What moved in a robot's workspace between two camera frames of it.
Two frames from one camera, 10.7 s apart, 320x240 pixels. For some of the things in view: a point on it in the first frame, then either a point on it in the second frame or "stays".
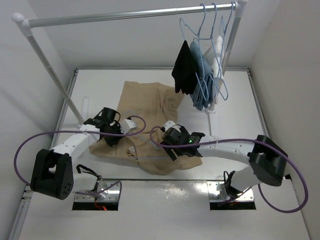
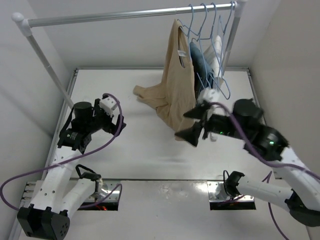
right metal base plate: x=217 y=191 stays
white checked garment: x=214 y=55 stays
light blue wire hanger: x=132 y=149 -> x=183 y=27
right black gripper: x=171 y=153 -> x=191 y=135
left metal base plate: x=108 y=190 stays
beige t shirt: x=145 y=109 -> x=175 y=95
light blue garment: x=205 y=90 stays
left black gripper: x=111 y=142 -> x=110 y=127
